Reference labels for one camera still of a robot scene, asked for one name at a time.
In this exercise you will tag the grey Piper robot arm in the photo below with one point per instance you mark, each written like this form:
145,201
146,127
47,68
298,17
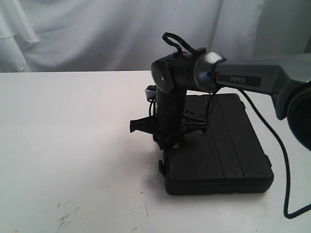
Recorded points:
286,80

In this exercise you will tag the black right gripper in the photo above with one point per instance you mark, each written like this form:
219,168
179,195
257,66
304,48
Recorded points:
170,116

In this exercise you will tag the white backdrop curtain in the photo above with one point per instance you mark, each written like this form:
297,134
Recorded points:
110,35

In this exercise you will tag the black plastic tool case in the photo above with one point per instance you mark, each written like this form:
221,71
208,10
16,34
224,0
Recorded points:
228,158

